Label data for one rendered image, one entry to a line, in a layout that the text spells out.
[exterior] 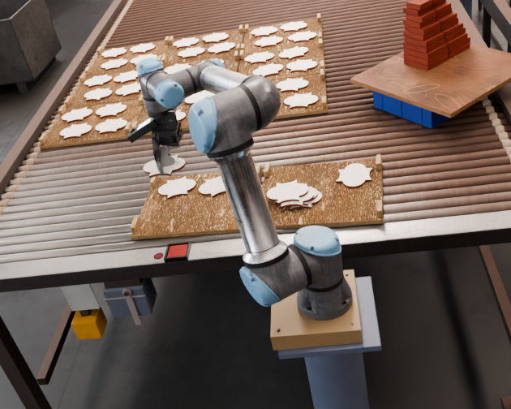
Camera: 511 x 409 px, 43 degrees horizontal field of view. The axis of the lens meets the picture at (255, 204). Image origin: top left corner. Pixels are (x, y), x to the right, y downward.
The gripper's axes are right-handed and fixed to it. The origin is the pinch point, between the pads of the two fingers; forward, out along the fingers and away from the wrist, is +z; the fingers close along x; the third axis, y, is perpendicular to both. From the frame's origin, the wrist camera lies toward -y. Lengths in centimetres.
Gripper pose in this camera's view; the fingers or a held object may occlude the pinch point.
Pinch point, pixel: (164, 165)
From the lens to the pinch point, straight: 212.6
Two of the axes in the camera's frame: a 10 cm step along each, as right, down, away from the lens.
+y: 9.9, -0.2, -1.6
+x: 1.1, -5.9, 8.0
